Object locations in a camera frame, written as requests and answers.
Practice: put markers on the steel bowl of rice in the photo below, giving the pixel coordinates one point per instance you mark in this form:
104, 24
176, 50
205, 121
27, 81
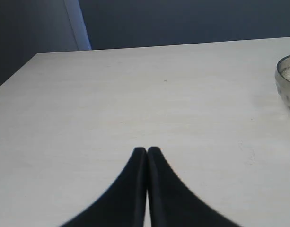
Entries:
283, 84

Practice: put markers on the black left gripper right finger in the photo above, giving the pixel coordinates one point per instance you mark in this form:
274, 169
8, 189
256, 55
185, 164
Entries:
171, 203

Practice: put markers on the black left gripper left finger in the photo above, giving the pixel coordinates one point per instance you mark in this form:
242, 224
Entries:
123, 203

